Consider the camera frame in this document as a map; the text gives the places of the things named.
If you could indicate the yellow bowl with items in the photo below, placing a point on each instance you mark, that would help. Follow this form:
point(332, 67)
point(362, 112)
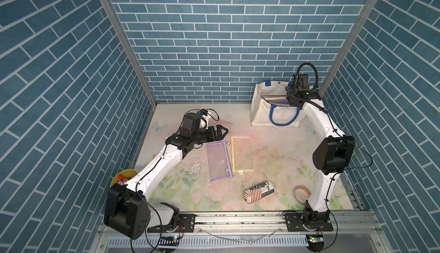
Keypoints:
point(123, 176)

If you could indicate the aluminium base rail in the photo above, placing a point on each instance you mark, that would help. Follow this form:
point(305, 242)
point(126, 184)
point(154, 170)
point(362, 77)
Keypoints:
point(254, 232)

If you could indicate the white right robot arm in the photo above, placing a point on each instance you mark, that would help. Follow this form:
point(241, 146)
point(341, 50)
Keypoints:
point(332, 156)

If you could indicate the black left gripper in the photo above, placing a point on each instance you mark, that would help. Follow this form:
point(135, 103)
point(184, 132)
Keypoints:
point(211, 133)

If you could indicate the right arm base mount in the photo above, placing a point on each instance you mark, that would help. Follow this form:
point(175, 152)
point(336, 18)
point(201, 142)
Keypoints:
point(300, 222)

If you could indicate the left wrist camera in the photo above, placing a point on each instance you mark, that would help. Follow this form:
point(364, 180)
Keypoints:
point(207, 114)

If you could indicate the brown tape roll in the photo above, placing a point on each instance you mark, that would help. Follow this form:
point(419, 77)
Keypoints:
point(301, 194)

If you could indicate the crushed striped drink can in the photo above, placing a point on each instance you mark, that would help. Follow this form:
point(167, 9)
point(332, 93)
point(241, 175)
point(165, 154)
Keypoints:
point(259, 191)

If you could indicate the cream yellow pouch bottom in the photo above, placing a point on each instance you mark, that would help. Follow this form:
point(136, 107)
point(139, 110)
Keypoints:
point(241, 155)

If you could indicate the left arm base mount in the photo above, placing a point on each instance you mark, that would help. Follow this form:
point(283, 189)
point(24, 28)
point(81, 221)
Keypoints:
point(178, 223)

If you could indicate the purple mesh pouch bottom left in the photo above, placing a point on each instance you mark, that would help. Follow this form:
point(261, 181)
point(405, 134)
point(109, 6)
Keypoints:
point(218, 161)

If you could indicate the white canvas tote bag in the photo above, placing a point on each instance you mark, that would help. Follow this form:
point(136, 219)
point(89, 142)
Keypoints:
point(264, 114)

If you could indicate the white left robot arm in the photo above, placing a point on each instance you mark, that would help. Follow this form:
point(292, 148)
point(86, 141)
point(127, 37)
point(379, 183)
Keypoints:
point(127, 208)

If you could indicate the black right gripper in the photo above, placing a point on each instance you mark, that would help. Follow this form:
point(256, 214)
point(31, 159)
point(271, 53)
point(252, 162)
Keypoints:
point(288, 91)

